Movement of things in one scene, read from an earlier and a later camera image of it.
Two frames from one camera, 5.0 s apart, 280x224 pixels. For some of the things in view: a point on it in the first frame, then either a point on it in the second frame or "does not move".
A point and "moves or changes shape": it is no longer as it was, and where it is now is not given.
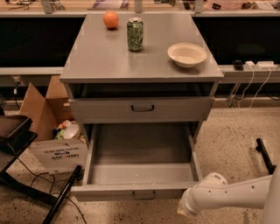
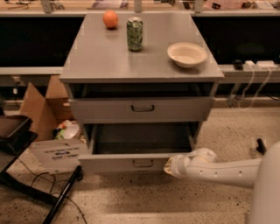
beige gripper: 185,203 to 177,166
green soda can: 135,34 does not move
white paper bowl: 186,54 does not move
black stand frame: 13,141 does not move
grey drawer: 139,163 moves or changes shape
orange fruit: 110,19 does not move
